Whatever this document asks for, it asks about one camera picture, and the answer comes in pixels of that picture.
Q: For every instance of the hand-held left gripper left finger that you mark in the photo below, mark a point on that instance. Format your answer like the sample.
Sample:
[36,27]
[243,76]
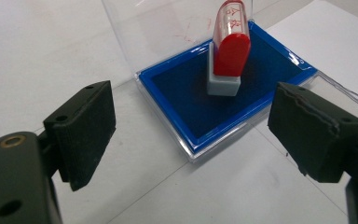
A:
[84,130]

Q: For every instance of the red stamp with grey base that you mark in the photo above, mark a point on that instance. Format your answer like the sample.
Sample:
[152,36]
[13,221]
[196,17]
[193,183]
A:
[230,56]

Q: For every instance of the blue ink pad clear case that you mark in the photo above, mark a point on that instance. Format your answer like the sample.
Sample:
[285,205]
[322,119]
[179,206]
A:
[199,102]

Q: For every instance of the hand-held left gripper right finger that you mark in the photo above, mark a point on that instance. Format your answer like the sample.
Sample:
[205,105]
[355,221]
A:
[310,137]

